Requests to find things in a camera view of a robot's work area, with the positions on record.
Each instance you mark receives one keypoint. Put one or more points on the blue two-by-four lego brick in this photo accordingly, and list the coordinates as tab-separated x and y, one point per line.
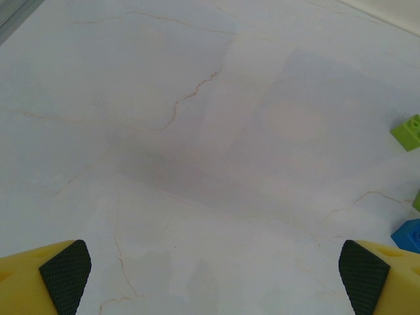
407	234

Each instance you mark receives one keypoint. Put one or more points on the small green lego brick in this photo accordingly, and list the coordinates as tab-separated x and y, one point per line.
408	138

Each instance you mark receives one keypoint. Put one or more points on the green two-by-four lego brick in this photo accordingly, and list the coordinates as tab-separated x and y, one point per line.
417	201

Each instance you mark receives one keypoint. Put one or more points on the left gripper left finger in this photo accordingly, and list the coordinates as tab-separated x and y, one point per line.
29	279

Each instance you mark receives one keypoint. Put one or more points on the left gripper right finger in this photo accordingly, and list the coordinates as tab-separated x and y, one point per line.
393	282

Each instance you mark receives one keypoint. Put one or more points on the aluminium side rail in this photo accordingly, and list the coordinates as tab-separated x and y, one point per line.
13	16

